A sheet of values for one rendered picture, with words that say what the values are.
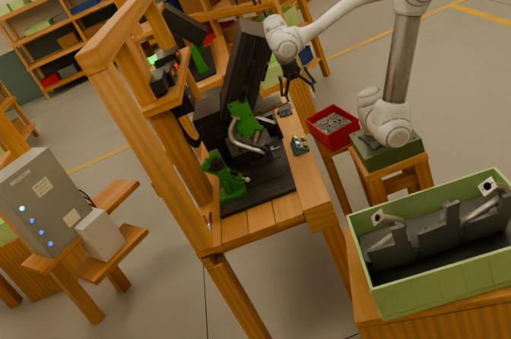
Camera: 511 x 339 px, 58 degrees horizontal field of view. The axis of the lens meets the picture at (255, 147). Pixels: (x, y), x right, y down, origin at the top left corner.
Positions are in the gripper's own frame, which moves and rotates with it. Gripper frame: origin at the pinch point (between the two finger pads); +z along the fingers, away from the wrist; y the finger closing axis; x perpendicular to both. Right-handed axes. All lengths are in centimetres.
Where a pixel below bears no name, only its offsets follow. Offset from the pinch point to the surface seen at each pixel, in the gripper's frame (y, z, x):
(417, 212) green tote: 26, 45, -50
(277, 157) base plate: -25, 41, 29
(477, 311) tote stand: 28, 58, -92
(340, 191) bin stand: 2, 79, 30
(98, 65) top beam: -68, -56, -26
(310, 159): -7.1, 41.3, 14.0
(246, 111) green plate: -31, 11, 39
